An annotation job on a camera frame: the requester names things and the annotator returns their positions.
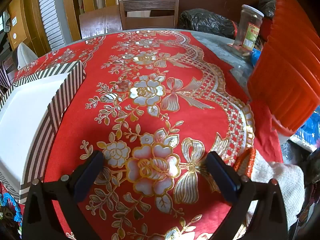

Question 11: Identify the small blue plastic bag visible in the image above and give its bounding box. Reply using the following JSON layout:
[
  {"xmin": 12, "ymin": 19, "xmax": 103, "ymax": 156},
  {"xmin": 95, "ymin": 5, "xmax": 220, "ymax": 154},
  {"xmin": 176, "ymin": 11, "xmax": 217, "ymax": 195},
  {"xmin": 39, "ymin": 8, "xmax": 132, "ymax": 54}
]
[{"xmin": 250, "ymin": 49, "xmax": 262, "ymax": 67}]

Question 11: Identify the striped jewelry box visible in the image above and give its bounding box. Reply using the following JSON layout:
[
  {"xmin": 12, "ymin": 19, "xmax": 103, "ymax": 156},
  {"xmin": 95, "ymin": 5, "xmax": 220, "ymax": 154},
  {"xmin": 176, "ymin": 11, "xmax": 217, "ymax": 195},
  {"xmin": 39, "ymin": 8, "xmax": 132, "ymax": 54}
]
[{"xmin": 0, "ymin": 60, "xmax": 87, "ymax": 204}]

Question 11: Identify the white towel orange trim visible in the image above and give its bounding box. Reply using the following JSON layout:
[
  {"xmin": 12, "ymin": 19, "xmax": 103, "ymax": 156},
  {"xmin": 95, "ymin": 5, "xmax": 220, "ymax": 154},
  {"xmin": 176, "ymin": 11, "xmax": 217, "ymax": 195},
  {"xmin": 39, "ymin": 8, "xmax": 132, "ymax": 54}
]
[{"xmin": 232, "ymin": 147, "xmax": 305, "ymax": 230}]

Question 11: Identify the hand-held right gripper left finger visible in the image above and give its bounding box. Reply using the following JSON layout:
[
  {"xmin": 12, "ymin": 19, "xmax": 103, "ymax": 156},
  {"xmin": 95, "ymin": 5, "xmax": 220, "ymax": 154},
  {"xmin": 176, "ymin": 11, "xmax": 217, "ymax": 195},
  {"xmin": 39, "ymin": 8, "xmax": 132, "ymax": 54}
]
[{"xmin": 21, "ymin": 150, "xmax": 105, "ymax": 240}]

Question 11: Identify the orange plastic container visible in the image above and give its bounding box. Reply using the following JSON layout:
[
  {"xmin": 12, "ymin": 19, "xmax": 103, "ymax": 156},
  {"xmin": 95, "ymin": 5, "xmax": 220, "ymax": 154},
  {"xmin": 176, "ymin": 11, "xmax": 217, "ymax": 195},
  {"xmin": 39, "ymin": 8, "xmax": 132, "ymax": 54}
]
[{"xmin": 247, "ymin": 0, "xmax": 320, "ymax": 137}]

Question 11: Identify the blue patterned plastic bag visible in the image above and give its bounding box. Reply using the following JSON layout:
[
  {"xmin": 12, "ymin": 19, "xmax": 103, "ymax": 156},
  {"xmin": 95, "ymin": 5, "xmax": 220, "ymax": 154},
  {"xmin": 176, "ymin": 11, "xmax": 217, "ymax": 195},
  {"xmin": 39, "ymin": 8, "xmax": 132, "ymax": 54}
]
[{"xmin": 291, "ymin": 115, "xmax": 320, "ymax": 153}]

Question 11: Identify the red floral tablecloth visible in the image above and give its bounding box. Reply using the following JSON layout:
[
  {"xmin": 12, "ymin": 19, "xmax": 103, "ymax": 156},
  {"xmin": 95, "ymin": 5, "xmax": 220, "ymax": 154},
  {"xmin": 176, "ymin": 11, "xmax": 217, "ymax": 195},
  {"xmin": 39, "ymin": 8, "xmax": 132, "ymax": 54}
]
[{"xmin": 12, "ymin": 30, "xmax": 284, "ymax": 240}]

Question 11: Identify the white padded chair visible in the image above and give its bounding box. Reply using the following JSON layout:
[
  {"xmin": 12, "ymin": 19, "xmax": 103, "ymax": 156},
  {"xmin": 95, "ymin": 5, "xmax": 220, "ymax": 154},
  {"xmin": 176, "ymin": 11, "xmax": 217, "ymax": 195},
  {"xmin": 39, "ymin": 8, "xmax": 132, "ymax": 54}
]
[{"xmin": 12, "ymin": 42, "xmax": 37, "ymax": 69}]

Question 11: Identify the white louvered door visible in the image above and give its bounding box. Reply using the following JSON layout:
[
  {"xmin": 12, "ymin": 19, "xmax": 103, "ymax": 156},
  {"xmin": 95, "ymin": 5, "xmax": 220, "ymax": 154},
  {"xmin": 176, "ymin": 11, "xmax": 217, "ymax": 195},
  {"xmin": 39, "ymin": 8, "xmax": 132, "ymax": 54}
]
[{"xmin": 37, "ymin": 0, "xmax": 67, "ymax": 49}]

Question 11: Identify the clear plastic jar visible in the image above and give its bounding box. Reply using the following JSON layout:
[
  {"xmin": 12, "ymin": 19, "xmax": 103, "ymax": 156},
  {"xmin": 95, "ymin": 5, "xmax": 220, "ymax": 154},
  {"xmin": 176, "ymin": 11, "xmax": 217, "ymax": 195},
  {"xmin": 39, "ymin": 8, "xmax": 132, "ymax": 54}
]
[{"xmin": 232, "ymin": 4, "xmax": 265, "ymax": 57}]

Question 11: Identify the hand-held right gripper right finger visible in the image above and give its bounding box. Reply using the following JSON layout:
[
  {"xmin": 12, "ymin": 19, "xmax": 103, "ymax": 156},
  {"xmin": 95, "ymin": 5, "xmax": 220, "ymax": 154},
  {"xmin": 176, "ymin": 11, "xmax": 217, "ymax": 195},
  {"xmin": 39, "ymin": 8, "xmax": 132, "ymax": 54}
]
[{"xmin": 205, "ymin": 151, "xmax": 297, "ymax": 240}]

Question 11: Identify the slatted wooden chair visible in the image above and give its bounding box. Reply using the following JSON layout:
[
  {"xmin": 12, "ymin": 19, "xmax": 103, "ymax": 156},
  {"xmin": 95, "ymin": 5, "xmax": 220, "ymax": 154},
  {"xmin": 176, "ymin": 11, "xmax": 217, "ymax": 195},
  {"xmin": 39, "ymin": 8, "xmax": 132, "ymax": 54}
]
[{"xmin": 118, "ymin": 0, "xmax": 180, "ymax": 32}]

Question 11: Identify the large black plastic bag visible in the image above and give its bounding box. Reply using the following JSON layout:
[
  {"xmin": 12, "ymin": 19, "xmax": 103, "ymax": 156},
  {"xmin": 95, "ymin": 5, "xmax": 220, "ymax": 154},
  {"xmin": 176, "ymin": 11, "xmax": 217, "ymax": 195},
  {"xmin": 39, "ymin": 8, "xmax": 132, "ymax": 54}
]
[{"xmin": 179, "ymin": 9, "xmax": 238, "ymax": 39}]

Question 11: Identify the small black plastic bag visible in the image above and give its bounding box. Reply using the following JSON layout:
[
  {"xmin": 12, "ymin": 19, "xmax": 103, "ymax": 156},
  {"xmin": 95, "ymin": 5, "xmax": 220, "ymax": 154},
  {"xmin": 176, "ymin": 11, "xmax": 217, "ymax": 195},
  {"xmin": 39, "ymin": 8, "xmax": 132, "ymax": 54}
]
[{"xmin": 257, "ymin": 0, "xmax": 277, "ymax": 18}]

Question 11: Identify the grey hanging cloth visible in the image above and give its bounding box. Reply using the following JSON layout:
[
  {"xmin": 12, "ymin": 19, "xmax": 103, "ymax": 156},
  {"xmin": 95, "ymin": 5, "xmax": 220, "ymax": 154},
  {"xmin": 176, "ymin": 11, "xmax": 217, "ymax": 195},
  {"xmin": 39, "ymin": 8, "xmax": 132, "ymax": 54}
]
[{"xmin": 2, "ymin": 10, "xmax": 12, "ymax": 32}]

